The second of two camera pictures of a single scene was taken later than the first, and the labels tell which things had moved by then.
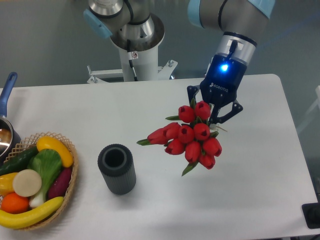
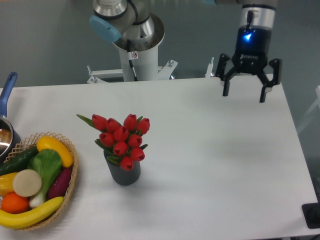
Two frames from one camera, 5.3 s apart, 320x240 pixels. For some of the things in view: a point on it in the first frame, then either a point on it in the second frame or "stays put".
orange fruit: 13,203 stays put
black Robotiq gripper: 219,85 -> 252,49
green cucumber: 18,161 stays put
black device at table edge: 311,213 stays put
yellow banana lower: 10,221 stays put
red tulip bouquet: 190,136 -> 123,142
